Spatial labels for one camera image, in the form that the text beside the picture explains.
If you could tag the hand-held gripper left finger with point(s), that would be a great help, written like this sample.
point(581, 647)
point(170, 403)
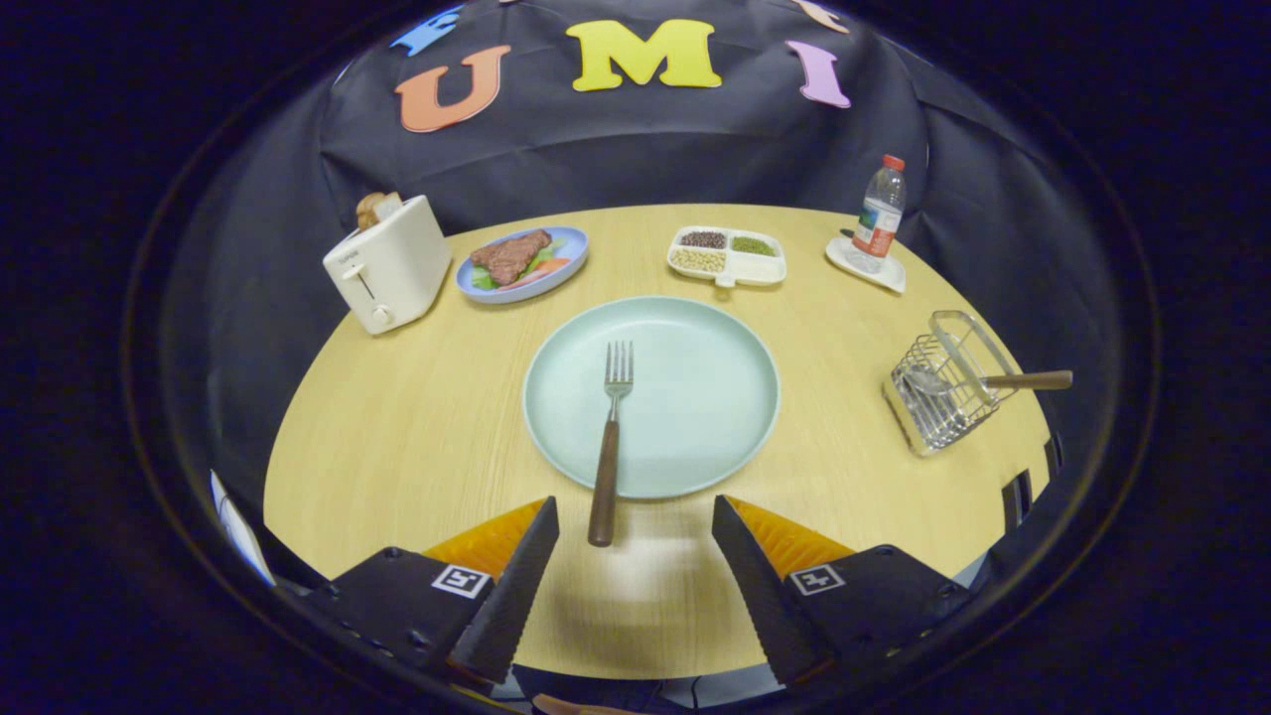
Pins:
point(511, 601)

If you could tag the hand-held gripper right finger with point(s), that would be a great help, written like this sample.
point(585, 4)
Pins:
point(765, 596)

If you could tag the pale green plate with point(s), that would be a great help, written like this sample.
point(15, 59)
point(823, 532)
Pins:
point(695, 417)

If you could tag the black chair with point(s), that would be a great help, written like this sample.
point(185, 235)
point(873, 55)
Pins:
point(1015, 501)

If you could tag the blue plate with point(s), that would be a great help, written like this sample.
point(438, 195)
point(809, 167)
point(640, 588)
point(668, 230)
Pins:
point(536, 288)

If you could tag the green lettuce garnish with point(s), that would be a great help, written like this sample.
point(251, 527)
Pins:
point(482, 281)

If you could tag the white divided dish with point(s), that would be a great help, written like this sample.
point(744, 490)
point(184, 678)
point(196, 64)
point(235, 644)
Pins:
point(760, 270)

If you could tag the white square coaster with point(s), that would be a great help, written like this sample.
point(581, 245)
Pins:
point(884, 278)

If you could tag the beige beans heap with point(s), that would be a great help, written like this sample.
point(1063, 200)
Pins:
point(698, 260)

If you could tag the green beans heap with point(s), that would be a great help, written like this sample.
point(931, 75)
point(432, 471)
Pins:
point(754, 245)

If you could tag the white toaster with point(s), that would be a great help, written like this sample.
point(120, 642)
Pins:
point(392, 263)

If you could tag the dark brown beans heap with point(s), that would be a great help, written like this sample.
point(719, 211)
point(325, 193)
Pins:
point(704, 239)

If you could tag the clear bottle with red cap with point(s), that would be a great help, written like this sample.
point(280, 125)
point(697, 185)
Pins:
point(878, 223)

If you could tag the toasted bread slice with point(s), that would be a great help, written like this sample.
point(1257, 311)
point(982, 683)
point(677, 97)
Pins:
point(372, 209)

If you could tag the black backdrop cloth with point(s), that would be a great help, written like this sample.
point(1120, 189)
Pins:
point(645, 149)

